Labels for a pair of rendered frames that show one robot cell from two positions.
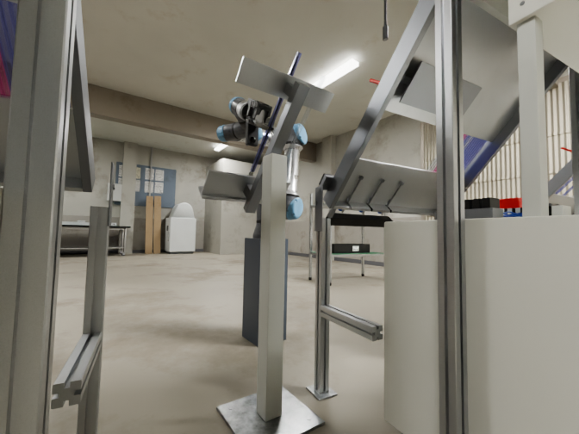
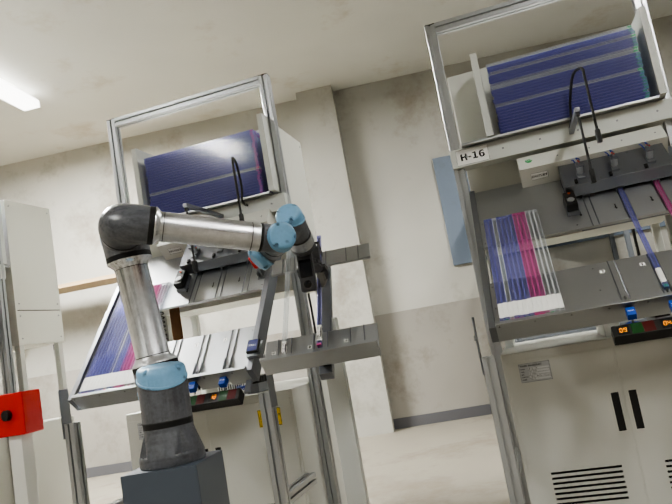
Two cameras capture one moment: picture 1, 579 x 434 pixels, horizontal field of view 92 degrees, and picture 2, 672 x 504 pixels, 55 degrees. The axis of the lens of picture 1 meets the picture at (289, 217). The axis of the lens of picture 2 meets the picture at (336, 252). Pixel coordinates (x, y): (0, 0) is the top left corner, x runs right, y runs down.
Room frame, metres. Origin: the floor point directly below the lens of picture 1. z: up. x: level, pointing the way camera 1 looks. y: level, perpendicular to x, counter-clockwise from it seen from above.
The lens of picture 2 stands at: (2.43, 1.53, 0.76)
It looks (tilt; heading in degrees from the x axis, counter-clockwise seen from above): 8 degrees up; 222
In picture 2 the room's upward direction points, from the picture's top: 10 degrees counter-clockwise
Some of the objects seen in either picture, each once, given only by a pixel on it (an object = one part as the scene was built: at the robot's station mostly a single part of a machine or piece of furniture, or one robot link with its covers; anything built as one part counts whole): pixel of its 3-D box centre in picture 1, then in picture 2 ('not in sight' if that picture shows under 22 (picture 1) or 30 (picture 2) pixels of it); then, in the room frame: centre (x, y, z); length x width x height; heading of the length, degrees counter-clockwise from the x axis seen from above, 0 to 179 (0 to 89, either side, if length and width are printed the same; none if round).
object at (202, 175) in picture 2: not in sight; (208, 177); (0.78, -0.63, 1.52); 0.51 x 0.13 x 0.27; 117
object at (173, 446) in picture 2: (266, 229); (170, 440); (1.59, 0.13, 0.60); 0.15 x 0.15 x 0.10
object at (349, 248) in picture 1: (348, 248); not in sight; (3.61, -0.76, 0.41); 0.57 x 0.17 x 0.11; 117
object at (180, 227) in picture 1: (179, 227); not in sight; (7.46, 2.90, 0.67); 0.67 x 0.57 x 1.33; 125
